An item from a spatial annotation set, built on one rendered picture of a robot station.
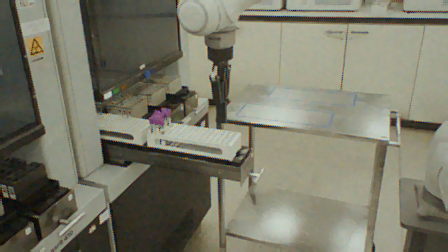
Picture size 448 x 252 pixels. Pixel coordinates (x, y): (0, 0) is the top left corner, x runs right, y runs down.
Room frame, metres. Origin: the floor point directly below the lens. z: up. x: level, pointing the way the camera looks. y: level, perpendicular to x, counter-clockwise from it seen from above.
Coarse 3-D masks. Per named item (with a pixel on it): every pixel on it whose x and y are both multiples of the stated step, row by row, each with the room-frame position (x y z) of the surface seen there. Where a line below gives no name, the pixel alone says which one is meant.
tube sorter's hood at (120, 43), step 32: (96, 0) 1.30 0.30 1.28; (128, 0) 1.46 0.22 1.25; (160, 0) 1.66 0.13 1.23; (96, 32) 1.28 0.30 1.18; (128, 32) 1.44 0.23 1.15; (160, 32) 1.64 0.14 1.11; (96, 64) 1.25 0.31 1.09; (128, 64) 1.42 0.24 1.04; (160, 64) 1.60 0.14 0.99; (96, 96) 1.25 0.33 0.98
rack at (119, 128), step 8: (104, 120) 1.33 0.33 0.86; (112, 120) 1.33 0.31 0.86; (120, 120) 1.33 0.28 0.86; (128, 120) 1.33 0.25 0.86; (136, 120) 1.32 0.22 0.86; (144, 120) 1.32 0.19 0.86; (104, 128) 1.28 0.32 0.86; (112, 128) 1.26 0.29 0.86; (120, 128) 1.25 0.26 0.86; (128, 128) 1.26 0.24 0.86; (136, 128) 1.25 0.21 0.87; (144, 128) 1.25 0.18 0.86; (104, 136) 1.28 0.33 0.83; (112, 136) 1.32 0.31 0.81; (120, 136) 1.31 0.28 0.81; (128, 136) 1.31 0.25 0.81; (136, 136) 1.22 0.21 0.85; (144, 136) 1.24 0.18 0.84
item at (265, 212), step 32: (256, 96) 1.63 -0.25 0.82; (288, 96) 1.61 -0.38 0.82; (320, 96) 1.60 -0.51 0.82; (352, 96) 1.58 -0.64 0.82; (384, 96) 1.56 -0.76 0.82; (288, 128) 1.30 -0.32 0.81; (320, 128) 1.28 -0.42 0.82; (352, 128) 1.27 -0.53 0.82; (384, 128) 1.26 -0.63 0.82; (384, 160) 1.17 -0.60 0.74; (224, 192) 1.42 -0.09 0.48; (256, 192) 1.72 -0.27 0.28; (288, 192) 1.71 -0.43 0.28; (224, 224) 1.42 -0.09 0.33; (256, 224) 1.47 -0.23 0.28; (288, 224) 1.46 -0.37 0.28; (320, 224) 1.45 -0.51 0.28; (352, 224) 1.44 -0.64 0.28
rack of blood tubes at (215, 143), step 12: (168, 132) 1.21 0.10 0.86; (180, 132) 1.20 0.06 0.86; (192, 132) 1.20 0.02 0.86; (204, 132) 1.20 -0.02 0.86; (216, 132) 1.19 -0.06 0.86; (228, 132) 1.19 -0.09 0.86; (156, 144) 1.19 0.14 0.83; (168, 144) 1.20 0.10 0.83; (180, 144) 1.20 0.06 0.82; (192, 144) 1.22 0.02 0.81; (204, 144) 1.12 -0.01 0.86; (216, 144) 1.10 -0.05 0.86; (228, 144) 1.10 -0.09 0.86; (240, 144) 1.16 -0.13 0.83; (216, 156) 1.10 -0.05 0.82; (228, 156) 1.09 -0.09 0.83
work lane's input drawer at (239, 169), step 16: (112, 144) 1.26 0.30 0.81; (128, 144) 1.23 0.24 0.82; (144, 144) 1.22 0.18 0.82; (128, 160) 1.22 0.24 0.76; (144, 160) 1.19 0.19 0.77; (160, 160) 1.17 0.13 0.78; (176, 160) 1.14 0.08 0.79; (192, 160) 1.12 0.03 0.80; (208, 160) 1.11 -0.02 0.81; (224, 160) 1.09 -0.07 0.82; (240, 160) 1.08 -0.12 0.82; (224, 176) 1.08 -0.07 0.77; (240, 176) 1.06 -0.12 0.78; (256, 176) 1.09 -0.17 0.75
